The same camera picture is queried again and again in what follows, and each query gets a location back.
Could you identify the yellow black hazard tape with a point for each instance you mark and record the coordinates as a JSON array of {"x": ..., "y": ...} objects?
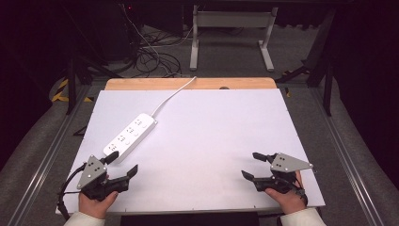
[{"x": 61, "y": 92}]

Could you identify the white board table cover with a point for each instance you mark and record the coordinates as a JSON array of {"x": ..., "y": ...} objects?
[{"x": 213, "y": 141}]

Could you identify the aluminium floor rail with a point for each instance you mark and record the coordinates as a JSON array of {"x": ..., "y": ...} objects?
[
  {"x": 40, "y": 169},
  {"x": 348, "y": 163}
]

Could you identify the white metal desk frame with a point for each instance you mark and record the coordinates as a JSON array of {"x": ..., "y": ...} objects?
[{"x": 232, "y": 19}]

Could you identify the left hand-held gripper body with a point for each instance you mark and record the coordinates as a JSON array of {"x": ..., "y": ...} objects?
[{"x": 94, "y": 175}]

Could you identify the person's left hand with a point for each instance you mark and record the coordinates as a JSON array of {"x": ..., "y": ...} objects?
[{"x": 94, "y": 207}]

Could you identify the black metal stand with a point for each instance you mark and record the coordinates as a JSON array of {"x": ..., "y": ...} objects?
[
  {"x": 327, "y": 88},
  {"x": 71, "y": 84}
]

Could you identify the white power strip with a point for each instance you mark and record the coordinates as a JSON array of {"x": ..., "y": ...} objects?
[{"x": 131, "y": 135}]

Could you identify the person's right hand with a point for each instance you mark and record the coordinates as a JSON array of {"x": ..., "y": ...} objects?
[{"x": 290, "y": 202}]

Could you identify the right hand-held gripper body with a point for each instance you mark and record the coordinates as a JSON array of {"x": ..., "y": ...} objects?
[{"x": 287, "y": 164}]

